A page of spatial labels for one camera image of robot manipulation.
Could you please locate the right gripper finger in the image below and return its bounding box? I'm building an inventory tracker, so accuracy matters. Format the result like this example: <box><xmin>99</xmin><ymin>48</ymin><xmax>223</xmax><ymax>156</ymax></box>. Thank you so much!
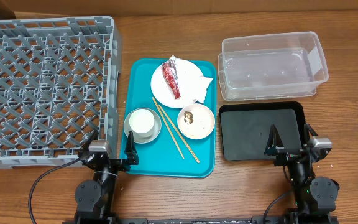
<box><xmin>303</xmin><ymin>123</ymin><xmax>318</xmax><ymax>146</ymax></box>
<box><xmin>264</xmin><ymin>124</ymin><xmax>284</xmax><ymax>156</ymax></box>

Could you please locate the black plastic tray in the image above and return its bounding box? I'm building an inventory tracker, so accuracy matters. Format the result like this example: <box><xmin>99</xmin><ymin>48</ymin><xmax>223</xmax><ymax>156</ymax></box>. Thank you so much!
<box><xmin>219</xmin><ymin>101</ymin><xmax>306</xmax><ymax>161</ymax></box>

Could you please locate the wooden chopstick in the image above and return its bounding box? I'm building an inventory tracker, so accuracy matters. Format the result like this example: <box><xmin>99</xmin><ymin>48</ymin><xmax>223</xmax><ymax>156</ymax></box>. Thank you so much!
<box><xmin>152</xmin><ymin>97</ymin><xmax>185</xmax><ymax>160</ymax></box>
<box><xmin>158</xmin><ymin>104</ymin><xmax>200</xmax><ymax>163</ymax></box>

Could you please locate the brown food scrap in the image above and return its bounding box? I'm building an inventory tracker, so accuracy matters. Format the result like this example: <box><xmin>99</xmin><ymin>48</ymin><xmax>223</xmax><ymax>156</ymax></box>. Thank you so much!
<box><xmin>184</xmin><ymin>111</ymin><xmax>193</xmax><ymax>125</ymax></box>

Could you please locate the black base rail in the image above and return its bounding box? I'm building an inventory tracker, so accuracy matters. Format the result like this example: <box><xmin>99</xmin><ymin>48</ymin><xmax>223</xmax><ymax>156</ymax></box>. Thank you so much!
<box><xmin>62</xmin><ymin>216</ymin><xmax>340</xmax><ymax>224</ymax></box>

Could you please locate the white napkin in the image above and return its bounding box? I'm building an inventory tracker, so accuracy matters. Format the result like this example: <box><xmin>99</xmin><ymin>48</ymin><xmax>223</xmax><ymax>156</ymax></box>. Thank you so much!
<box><xmin>169</xmin><ymin>55</ymin><xmax>213</xmax><ymax>103</ymax></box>

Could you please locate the grey bowl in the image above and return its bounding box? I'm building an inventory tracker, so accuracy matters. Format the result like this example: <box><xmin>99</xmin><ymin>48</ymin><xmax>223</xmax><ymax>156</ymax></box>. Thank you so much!
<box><xmin>123</xmin><ymin>108</ymin><xmax>162</xmax><ymax>144</ymax></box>

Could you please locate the grey plastic dish rack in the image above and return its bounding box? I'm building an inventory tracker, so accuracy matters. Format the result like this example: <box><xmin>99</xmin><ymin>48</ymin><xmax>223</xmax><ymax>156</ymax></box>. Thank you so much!
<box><xmin>0</xmin><ymin>16</ymin><xmax>122</xmax><ymax>169</ymax></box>

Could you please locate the large white plate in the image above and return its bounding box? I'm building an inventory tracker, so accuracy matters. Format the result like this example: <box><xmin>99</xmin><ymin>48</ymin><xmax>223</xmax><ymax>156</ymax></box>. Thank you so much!
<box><xmin>150</xmin><ymin>58</ymin><xmax>204</xmax><ymax>108</ymax></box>

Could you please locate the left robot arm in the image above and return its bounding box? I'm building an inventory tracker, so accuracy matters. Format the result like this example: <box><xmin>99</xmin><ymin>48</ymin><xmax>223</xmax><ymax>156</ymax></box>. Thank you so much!
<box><xmin>74</xmin><ymin>131</ymin><xmax>139</xmax><ymax>224</ymax></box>

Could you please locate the red snack wrapper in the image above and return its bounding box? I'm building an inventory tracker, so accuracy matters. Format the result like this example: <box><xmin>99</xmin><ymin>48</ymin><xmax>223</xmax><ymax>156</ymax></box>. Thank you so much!
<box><xmin>162</xmin><ymin>58</ymin><xmax>181</xmax><ymax>99</ymax></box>

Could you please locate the teal serving tray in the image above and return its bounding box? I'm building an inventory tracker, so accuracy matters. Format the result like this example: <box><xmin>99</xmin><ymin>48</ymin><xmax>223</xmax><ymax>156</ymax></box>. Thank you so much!
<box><xmin>125</xmin><ymin>58</ymin><xmax>216</xmax><ymax>178</ymax></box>

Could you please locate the clear plastic bin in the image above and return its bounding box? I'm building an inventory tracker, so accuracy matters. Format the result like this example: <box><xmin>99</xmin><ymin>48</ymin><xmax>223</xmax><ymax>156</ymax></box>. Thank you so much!
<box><xmin>218</xmin><ymin>31</ymin><xmax>329</xmax><ymax>101</ymax></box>

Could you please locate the pink bowl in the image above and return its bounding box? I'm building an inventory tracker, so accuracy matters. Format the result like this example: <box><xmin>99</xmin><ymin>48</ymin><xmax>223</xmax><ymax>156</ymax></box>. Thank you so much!
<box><xmin>177</xmin><ymin>103</ymin><xmax>216</xmax><ymax>140</ymax></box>

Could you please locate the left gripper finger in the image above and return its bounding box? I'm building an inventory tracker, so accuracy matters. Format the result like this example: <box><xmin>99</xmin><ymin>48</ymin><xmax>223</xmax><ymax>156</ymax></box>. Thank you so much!
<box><xmin>124</xmin><ymin>131</ymin><xmax>139</xmax><ymax>165</ymax></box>
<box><xmin>82</xmin><ymin>130</ymin><xmax>99</xmax><ymax>151</ymax></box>

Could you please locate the wooden chopstick right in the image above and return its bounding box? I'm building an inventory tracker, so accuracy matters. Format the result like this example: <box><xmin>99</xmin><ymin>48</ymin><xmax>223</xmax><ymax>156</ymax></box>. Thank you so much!
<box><xmin>158</xmin><ymin>104</ymin><xmax>200</xmax><ymax>163</ymax></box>

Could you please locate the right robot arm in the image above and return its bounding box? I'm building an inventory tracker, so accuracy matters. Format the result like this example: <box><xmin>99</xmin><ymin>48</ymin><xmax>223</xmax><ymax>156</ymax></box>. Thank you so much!
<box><xmin>262</xmin><ymin>123</ymin><xmax>340</xmax><ymax>223</ymax></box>

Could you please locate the wooden chopstick left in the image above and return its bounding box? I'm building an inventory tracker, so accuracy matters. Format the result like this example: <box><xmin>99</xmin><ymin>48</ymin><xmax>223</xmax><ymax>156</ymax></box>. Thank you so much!
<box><xmin>152</xmin><ymin>97</ymin><xmax>185</xmax><ymax>160</ymax></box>

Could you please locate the white cup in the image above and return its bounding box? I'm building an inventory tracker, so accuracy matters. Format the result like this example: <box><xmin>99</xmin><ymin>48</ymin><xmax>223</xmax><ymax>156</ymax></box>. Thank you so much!
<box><xmin>129</xmin><ymin>108</ymin><xmax>155</xmax><ymax>138</ymax></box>

